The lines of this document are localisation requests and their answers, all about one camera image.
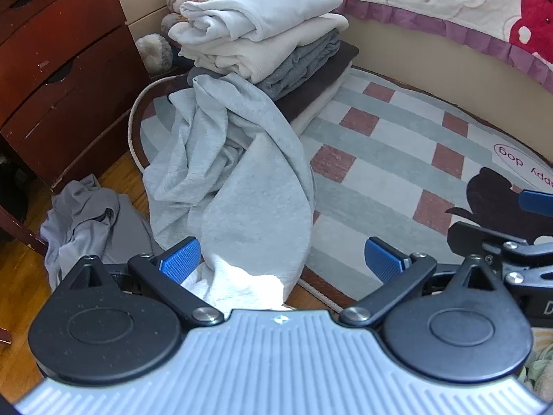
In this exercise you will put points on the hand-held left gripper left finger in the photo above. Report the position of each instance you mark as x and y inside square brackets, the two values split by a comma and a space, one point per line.
[181, 259]

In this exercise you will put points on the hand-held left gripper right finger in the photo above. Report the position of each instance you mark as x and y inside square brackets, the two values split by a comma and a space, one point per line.
[380, 259]

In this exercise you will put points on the cream bedside cabinet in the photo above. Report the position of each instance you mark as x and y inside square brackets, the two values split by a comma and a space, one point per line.
[142, 21]

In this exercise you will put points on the grey folded knit sweater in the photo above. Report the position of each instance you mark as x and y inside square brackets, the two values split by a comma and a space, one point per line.
[298, 65]

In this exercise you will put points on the red-brown wooden furniture leg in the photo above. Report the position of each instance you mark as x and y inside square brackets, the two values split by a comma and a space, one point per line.
[21, 229]

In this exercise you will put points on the light grey sweatshirt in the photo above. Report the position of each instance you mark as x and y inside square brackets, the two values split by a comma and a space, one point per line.
[242, 173]

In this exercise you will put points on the cream folded thick garment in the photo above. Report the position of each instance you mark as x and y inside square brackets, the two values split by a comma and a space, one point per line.
[319, 108]

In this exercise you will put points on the white folded garment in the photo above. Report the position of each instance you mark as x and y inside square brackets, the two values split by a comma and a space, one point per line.
[268, 4]

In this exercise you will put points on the cream folded sweater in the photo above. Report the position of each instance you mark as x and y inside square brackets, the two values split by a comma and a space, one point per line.
[268, 52]

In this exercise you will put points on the light green cloth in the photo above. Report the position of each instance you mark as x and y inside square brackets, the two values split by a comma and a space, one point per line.
[540, 367]

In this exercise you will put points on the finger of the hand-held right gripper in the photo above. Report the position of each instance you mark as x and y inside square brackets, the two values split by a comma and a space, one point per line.
[479, 237]
[538, 202]

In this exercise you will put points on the grey crumpled garment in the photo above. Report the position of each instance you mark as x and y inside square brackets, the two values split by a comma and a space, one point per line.
[86, 216]

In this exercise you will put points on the red-brown wooden dresser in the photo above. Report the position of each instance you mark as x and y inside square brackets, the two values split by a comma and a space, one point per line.
[65, 73]

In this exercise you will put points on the checkered rug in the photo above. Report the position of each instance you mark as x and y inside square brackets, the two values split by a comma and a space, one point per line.
[389, 160]

